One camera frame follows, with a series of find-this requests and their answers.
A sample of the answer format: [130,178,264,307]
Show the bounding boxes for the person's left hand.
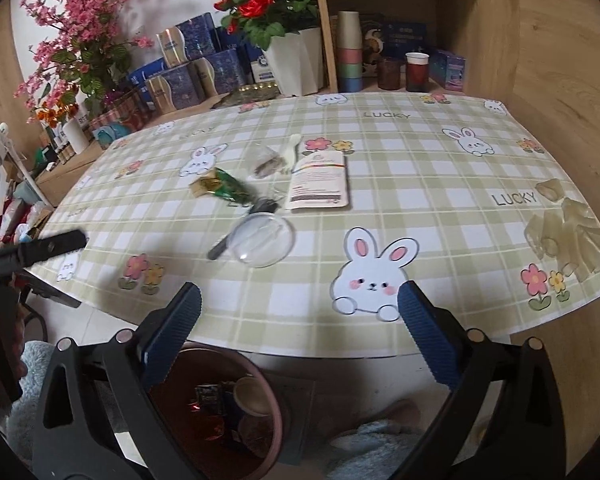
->
[0,319,29,387]

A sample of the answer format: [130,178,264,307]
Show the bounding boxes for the purple printed box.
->
[430,50,467,92]

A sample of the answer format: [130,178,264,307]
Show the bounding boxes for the copper basket teal print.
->
[89,91,148,150]

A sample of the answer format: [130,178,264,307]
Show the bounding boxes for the wooden sideboard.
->
[30,135,106,206]

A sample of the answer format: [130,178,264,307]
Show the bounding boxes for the white paper cup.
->
[232,376,273,418]

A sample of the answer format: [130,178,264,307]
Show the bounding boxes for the white ribbed vase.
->
[60,117,91,155]

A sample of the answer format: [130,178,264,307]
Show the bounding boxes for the maroon trash bin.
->
[147,342,285,480]

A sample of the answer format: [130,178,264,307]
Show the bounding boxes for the pink blossom branches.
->
[14,0,153,123]

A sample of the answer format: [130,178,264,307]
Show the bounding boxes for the blue white box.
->
[247,42,276,86]

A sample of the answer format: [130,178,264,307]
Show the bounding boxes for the black marker pen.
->
[207,196,281,261]

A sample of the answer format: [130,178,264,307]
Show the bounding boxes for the clear plastic bag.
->
[247,142,288,181]

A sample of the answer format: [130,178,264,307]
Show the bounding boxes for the dark cup white rim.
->
[405,51,431,92]

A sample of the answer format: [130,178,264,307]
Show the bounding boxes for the red rose plant white pot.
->
[214,0,328,97]

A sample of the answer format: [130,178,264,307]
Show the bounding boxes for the stack of pastel cups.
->
[336,10,365,93]

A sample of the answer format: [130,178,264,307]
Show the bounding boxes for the plaid bunny tablecloth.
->
[22,91,600,358]

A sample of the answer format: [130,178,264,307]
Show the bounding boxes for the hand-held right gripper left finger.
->
[30,281,203,480]

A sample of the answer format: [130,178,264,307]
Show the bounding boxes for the clear plastic lid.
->
[228,211,297,268]

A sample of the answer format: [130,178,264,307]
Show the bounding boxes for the white paper pouch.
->
[284,152,353,211]

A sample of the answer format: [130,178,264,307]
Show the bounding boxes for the flat blue box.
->
[127,57,166,91]

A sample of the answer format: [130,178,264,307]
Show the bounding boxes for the dark red glass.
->
[377,57,405,91]

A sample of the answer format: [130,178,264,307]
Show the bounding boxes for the crumpled translucent tape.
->
[522,177,600,281]

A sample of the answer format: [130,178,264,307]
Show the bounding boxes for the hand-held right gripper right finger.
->
[396,280,578,480]

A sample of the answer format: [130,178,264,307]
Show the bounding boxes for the black tissue packet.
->
[195,382,223,406]

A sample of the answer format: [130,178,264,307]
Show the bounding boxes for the white plastic spoon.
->
[280,133,303,173]

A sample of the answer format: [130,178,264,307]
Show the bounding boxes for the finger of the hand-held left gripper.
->
[0,230,88,281]
[20,272,83,309]

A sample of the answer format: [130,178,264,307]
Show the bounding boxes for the blue printed box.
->
[382,21,428,58]

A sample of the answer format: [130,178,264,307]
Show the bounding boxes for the green gold snack wrapper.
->
[189,167,261,207]

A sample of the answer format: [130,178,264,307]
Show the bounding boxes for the dark blue box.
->
[215,25,246,53]

